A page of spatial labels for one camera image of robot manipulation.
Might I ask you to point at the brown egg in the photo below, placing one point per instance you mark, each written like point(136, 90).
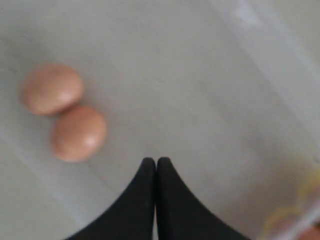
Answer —
point(78, 134)
point(51, 88)
point(312, 233)

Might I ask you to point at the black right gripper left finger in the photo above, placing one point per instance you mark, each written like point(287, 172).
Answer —
point(131, 216)

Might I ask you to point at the yellow plastic egg tray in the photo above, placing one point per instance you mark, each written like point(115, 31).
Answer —
point(288, 198)

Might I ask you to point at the clear plastic bin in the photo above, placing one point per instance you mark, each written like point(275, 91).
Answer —
point(222, 87)

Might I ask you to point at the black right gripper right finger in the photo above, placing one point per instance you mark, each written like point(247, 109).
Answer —
point(180, 215)

